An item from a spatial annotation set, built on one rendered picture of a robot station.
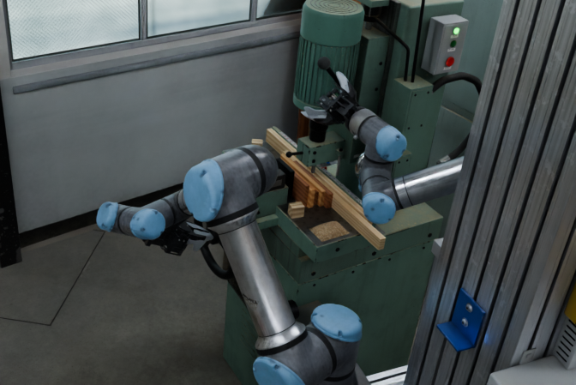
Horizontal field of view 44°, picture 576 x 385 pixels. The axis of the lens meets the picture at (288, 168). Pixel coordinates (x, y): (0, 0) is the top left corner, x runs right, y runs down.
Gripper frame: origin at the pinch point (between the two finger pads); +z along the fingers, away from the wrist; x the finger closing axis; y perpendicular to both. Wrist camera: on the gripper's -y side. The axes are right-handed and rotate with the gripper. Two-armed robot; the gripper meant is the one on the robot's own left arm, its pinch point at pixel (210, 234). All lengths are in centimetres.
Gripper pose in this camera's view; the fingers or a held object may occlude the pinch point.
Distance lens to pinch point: 210.4
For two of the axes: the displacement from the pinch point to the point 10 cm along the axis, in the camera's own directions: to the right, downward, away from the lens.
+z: 6.9, 2.5, 6.8
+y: -5.1, 8.4, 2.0
